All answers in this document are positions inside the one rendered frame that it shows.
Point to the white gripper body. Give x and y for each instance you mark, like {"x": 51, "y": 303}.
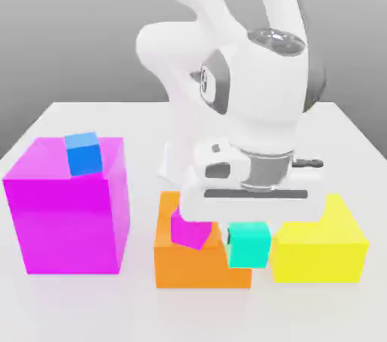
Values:
{"x": 257, "y": 207}

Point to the small teal cube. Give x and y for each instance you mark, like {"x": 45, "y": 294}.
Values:
{"x": 248, "y": 244}

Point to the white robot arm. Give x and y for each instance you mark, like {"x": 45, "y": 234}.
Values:
{"x": 260, "y": 85}

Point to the small magenta cube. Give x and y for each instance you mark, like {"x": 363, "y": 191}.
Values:
{"x": 189, "y": 234}

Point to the small blue cube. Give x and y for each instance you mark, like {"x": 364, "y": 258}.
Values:
{"x": 84, "y": 154}

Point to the large yellow box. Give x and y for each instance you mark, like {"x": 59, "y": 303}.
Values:
{"x": 320, "y": 254}

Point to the large orange box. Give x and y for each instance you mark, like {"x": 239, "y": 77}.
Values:
{"x": 196, "y": 266}

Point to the large magenta box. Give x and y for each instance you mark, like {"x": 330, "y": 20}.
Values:
{"x": 65, "y": 221}

